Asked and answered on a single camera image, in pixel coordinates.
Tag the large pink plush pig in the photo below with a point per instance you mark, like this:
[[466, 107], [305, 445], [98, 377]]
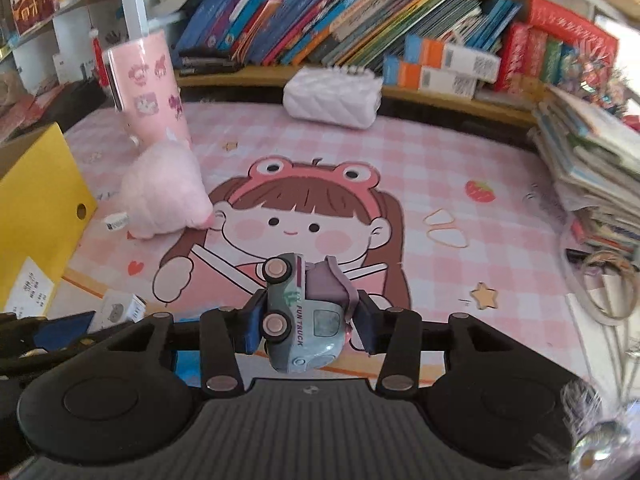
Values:
[[165, 190]]

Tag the white quilted purse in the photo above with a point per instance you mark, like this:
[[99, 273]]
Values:
[[330, 97]]

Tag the yellow cardboard box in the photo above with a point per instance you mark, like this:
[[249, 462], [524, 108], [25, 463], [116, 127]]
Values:
[[40, 200]]

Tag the red tassel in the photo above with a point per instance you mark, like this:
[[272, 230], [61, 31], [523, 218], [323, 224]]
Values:
[[100, 65]]

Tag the stack of papers and booklets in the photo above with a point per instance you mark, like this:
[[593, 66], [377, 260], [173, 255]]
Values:
[[595, 160]]

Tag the blue clay lump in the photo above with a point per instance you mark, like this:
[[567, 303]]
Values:
[[187, 365]]

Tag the row of blue leaning books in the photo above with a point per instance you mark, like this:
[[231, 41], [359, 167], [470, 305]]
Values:
[[325, 15]]

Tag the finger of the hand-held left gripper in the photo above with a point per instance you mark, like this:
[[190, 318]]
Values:
[[65, 327]]

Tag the pink cartoon print canister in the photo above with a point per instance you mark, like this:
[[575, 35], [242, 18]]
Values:
[[150, 85]]

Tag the coiled band rings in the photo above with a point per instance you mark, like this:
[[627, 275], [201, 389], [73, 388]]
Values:
[[600, 310]]

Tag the pink cartoon printed tablecloth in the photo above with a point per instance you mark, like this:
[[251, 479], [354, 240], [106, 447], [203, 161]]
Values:
[[450, 160]]

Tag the small white box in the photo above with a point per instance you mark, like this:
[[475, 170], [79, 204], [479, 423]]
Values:
[[120, 310]]

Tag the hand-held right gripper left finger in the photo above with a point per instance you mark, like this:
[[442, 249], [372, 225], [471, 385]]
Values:
[[252, 327]]

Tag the shiny clear plastic wrapper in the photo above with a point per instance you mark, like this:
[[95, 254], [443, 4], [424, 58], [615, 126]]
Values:
[[595, 435]]

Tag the white side shelf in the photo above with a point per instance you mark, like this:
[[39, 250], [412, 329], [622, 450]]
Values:
[[70, 40]]

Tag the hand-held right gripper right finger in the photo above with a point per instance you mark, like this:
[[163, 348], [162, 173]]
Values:
[[367, 325]]

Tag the pale green toy truck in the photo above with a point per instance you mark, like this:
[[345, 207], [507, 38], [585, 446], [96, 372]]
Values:
[[300, 320]]

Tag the red boxed book set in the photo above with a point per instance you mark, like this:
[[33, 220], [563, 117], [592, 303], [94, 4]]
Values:
[[550, 45]]

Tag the colourful ornament headdress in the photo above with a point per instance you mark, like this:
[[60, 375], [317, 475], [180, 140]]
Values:
[[600, 80]]

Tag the orange and blue carton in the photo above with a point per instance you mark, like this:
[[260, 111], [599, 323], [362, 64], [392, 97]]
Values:
[[450, 57], [430, 80]]

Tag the beige rubber band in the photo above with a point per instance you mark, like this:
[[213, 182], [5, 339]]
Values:
[[450, 245], [440, 222]]

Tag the white and wooden bookshelf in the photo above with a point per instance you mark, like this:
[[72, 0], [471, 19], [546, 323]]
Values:
[[132, 0]]

